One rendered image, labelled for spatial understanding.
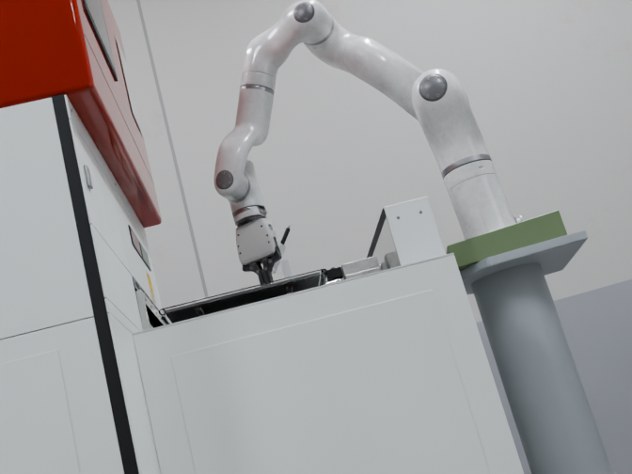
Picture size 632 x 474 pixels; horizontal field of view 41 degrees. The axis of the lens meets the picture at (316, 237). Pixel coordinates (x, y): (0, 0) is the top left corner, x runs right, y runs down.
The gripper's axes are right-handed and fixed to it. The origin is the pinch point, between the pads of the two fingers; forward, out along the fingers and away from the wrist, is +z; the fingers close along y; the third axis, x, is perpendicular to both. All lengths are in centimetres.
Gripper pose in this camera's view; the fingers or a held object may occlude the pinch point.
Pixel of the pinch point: (266, 280)
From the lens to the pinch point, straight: 207.8
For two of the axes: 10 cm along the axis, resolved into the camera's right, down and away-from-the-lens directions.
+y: -8.8, 3.4, 3.2
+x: -3.9, -1.5, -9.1
